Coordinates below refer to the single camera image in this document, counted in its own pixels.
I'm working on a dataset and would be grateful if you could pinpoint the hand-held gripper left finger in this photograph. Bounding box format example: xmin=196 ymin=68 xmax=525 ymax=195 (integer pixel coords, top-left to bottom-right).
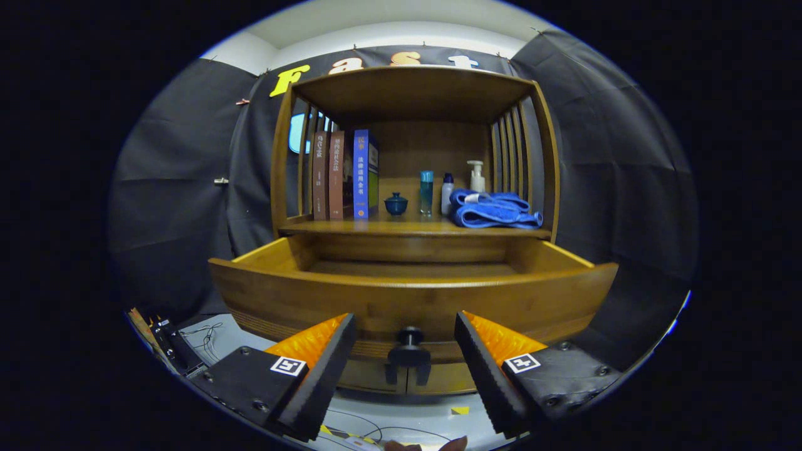
xmin=188 ymin=313 xmax=358 ymax=442

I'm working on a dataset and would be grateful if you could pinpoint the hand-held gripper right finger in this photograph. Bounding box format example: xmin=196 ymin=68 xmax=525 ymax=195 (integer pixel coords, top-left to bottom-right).
xmin=454 ymin=311 xmax=622 ymax=439

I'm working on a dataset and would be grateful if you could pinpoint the wooden cabinet door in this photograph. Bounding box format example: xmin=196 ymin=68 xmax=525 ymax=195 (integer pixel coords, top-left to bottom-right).
xmin=410 ymin=362 xmax=478 ymax=396
xmin=338 ymin=360 xmax=408 ymax=396

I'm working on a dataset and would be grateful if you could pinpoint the wooden countertop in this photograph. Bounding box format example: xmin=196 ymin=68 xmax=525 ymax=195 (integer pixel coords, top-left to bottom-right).
xmin=279 ymin=216 xmax=552 ymax=239

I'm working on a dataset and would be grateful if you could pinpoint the wooden cabinet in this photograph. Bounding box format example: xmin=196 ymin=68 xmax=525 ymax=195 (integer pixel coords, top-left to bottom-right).
xmin=208 ymin=66 xmax=620 ymax=398

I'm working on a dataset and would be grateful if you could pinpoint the folded blue towel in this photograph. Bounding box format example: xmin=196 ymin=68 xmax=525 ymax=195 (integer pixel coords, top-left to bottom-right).
xmin=449 ymin=189 xmax=544 ymax=230

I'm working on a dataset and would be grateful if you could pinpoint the dark brown book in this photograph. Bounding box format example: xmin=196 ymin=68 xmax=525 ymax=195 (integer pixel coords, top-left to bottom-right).
xmin=311 ymin=130 xmax=330 ymax=221

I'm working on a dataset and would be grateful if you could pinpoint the reddish brown book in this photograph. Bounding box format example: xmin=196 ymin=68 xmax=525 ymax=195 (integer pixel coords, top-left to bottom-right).
xmin=328 ymin=130 xmax=346 ymax=220

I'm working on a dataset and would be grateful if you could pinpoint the blue book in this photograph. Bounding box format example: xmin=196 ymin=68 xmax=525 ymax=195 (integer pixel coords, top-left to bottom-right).
xmin=353 ymin=129 xmax=380 ymax=220

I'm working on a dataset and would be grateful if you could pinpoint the thin black cable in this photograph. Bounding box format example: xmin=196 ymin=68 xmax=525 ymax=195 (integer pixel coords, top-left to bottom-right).
xmin=323 ymin=410 xmax=453 ymax=447
xmin=180 ymin=322 xmax=224 ymax=352

